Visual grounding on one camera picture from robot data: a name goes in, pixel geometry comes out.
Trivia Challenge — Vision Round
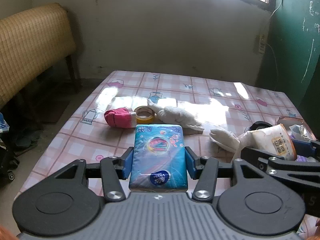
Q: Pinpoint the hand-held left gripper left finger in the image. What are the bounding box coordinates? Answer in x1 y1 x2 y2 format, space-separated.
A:
51 146 134 202

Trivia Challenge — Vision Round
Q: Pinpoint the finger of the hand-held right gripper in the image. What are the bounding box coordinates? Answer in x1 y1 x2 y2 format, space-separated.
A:
240 146 320 181
291 139 320 159

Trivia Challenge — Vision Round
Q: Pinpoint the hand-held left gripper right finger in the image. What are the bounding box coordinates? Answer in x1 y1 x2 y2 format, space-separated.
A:
184 146 268 203

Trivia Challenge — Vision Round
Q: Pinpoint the white respirator mask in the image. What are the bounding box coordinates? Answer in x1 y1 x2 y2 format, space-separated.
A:
289 124 309 139

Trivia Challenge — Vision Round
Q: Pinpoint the white and orange tissue pack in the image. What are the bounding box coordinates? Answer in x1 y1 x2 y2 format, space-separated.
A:
251 124 298 161

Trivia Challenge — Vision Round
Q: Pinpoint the blue tissue pack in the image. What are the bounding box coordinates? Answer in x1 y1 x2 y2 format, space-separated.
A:
129 124 188 193

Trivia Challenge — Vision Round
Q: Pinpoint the white sock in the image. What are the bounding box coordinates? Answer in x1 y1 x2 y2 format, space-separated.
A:
209 127 253 153

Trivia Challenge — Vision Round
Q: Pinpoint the yellow tape roll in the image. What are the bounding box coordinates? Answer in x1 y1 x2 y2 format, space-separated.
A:
135 106 155 125

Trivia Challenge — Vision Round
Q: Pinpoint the purple tissue pack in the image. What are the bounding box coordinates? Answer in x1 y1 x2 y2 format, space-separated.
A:
296 155 317 163

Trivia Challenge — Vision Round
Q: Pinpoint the pink checked tablecloth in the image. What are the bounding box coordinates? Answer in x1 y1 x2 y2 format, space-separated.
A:
19 70 320 240

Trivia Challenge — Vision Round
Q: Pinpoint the beige cup with black lid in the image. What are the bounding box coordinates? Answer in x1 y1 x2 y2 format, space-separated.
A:
249 121 273 132

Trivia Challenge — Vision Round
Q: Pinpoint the red and pink sock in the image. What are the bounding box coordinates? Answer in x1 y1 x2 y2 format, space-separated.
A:
104 107 137 129

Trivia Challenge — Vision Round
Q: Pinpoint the dark green slipper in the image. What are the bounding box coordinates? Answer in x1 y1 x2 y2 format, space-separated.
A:
12 128 41 150

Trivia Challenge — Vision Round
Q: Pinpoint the green door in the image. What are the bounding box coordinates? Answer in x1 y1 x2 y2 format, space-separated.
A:
255 0 320 120

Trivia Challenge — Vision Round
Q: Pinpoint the dark wheeled stand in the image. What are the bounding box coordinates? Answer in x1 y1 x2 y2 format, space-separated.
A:
0 130 21 183

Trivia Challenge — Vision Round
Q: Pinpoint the blue plaid cloth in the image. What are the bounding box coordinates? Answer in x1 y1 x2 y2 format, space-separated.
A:
0 112 9 133

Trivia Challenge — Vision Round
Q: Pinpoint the woven rattan bench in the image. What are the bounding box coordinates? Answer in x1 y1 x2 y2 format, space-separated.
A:
0 3 83 108

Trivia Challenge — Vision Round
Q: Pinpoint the wall outlet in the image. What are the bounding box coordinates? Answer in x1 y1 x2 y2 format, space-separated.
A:
257 34 267 54

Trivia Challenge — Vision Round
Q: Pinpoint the white wall cable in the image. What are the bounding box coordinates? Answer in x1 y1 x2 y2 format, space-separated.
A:
264 0 285 90

